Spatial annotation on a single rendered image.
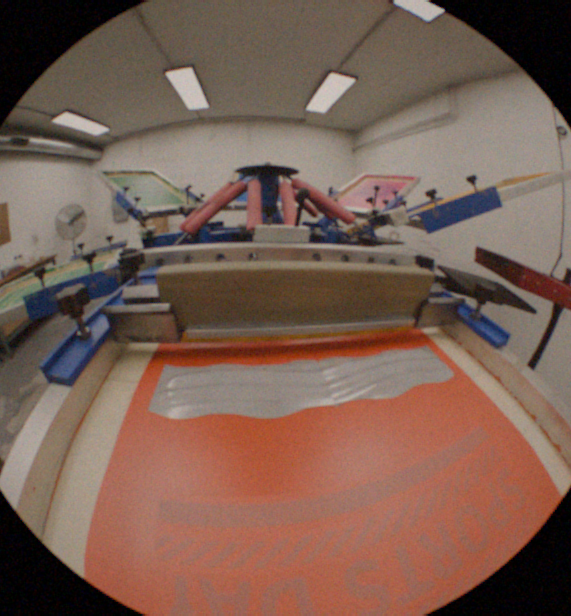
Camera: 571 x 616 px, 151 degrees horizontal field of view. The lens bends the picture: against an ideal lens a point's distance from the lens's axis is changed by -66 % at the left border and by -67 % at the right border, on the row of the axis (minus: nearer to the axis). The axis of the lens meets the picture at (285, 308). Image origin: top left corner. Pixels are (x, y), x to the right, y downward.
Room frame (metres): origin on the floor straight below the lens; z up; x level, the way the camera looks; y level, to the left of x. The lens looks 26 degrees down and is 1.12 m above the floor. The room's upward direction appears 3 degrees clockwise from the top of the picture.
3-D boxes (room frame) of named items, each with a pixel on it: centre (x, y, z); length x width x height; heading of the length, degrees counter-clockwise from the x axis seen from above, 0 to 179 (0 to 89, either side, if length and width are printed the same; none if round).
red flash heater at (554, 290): (0.58, -1.22, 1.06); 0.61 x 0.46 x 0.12; 70
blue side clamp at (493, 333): (0.31, -0.30, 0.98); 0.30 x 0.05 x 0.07; 10
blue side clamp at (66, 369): (0.22, 0.25, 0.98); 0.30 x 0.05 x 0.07; 10
